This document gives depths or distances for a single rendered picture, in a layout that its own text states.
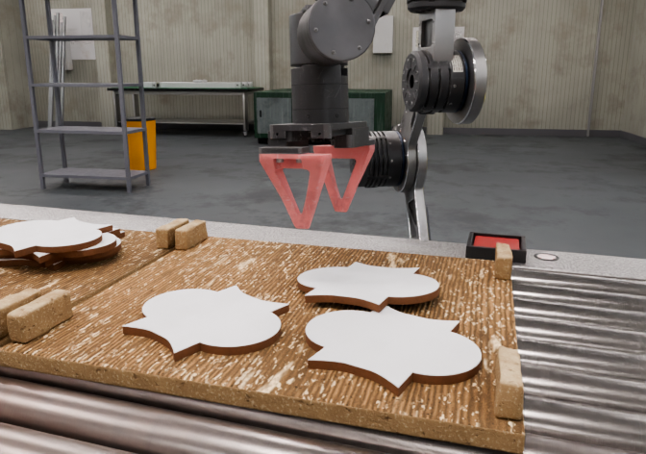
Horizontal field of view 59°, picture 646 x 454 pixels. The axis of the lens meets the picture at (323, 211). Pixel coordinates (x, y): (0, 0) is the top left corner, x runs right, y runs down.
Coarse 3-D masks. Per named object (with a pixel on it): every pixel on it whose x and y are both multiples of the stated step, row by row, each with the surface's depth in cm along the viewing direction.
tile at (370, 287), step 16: (304, 272) 62; (320, 272) 62; (336, 272) 62; (352, 272) 62; (368, 272) 62; (384, 272) 61; (400, 272) 61; (416, 272) 62; (304, 288) 58; (320, 288) 57; (336, 288) 57; (352, 288) 56; (368, 288) 56; (384, 288) 56; (400, 288) 56; (416, 288) 56; (432, 288) 56; (352, 304) 54; (368, 304) 53; (384, 304) 53; (400, 304) 54
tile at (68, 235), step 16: (16, 224) 72; (32, 224) 72; (48, 224) 72; (64, 224) 72; (80, 224) 72; (96, 224) 72; (0, 240) 65; (16, 240) 65; (32, 240) 65; (48, 240) 65; (64, 240) 65; (80, 240) 65; (96, 240) 67; (16, 256) 62
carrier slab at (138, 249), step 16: (0, 224) 85; (128, 240) 77; (144, 240) 77; (128, 256) 71; (144, 256) 71; (160, 256) 71; (0, 272) 65; (16, 272) 65; (32, 272) 65; (48, 272) 65; (64, 272) 65; (80, 272) 65; (96, 272) 65; (112, 272) 65; (128, 272) 65; (0, 288) 60; (16, 288) 60; (32, 288) 60; (48, 288) 60; (64, 288) 60; (80, 288) 60; (96, 288) 60
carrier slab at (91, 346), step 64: (192, 256) 71; (256, 256) 71; (320, 256) 71; (384, 256) 71; (128, 320) 52; (512, 320) 52; (128, 384) 44; (192, 384) 42; (256, 384) 42; (320, 384) 42; (512, 448) 36
